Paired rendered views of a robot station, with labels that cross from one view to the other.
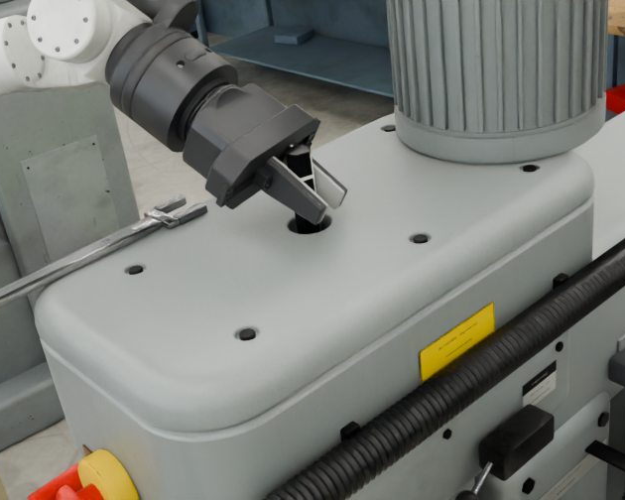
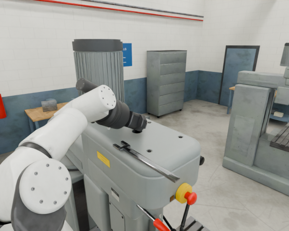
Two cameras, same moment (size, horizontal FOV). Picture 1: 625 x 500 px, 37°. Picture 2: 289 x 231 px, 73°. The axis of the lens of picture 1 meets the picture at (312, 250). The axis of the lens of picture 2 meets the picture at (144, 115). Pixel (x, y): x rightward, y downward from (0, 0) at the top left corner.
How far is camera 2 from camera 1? 95 cm
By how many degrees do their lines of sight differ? 82
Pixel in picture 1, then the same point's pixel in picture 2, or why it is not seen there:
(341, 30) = not seen: outside the picture
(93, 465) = (186, 186)
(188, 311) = (171, 142)
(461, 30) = (119, 90)
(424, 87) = not seen: hidden behind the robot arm
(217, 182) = (144, 123)
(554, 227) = not seen: hidden behind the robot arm
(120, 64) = (117, 106)
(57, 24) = (108, 98)
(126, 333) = (180, 149)
